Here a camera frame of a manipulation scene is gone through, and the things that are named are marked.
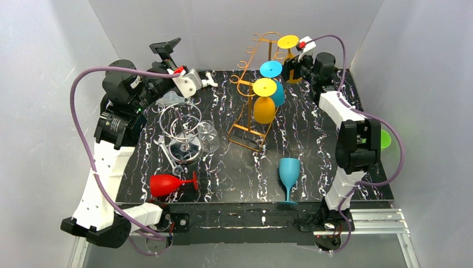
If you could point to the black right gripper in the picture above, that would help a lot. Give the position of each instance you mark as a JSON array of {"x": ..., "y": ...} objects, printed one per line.
[{"x": 292, "y": 67}]

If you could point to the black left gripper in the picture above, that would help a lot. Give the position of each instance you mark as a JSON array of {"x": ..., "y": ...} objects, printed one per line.
[{"x": 167, "y": 60}]

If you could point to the orange plastic goblet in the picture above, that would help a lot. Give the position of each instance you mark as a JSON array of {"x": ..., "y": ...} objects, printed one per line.
[{"x": 286, "y": 43}]

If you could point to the blue plastic goblet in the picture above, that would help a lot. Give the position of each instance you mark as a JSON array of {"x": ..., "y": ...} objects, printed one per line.
[
  {"x": 272, "y": 69},
  {"x": 289, "y": 171}
]

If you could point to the yellow plastic wine glass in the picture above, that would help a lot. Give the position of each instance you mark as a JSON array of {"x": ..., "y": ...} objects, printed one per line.
[{"x": 264, "y": 107}]

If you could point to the silver wire glass rack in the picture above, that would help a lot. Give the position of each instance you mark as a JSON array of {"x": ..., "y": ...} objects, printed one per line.
[{"x": 178, "y": 123}]

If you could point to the clear cut glass goblet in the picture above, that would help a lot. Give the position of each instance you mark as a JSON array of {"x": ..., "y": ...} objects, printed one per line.
[{"x": 208, "y": 136}]

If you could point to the blue plastic goblet front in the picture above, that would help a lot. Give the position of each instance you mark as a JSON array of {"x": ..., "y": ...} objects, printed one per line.
[{"x": 289, "y": 171}]

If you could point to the red plastic goblet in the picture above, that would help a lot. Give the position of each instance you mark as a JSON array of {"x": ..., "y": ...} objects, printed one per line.
[{"x": 164, "y": 184}]

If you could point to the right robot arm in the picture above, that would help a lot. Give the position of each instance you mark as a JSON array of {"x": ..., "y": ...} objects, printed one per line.
[{"x": 358, "y": 139}]

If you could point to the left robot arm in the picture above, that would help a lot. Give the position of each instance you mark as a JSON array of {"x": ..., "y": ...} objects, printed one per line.
[{"x": 128, "y": 92}]

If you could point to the clear plastic organizer box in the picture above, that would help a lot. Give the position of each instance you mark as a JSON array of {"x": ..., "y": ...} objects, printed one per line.
[{"x": 170, "y": 98}]

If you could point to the white pipe fitting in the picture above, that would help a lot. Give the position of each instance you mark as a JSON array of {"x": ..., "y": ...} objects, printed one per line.
[{"x": 208, "y": 81}]

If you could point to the green plastic goblet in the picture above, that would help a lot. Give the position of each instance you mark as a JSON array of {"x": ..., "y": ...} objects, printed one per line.
[{"x": 385, "y": 139}]

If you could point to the silver wrench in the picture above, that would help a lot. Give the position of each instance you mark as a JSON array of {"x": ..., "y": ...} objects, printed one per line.
[{"x": 177, "y": 169}]

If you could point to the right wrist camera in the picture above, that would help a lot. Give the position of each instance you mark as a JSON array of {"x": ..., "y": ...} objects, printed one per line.
[{"x": 305, "y": 46}]

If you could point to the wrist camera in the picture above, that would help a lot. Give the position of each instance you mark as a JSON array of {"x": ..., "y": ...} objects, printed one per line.
[
  {"x": 187, "y": 82},
  {"x": 305, "y": 46}
]

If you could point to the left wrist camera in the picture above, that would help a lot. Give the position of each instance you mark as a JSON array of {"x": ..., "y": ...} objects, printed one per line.
[{"x": 187, "y": 82}]

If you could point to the gold wire glass rack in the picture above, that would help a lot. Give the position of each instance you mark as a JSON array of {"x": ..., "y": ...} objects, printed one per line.
[{"x": 245, "y": 121}]

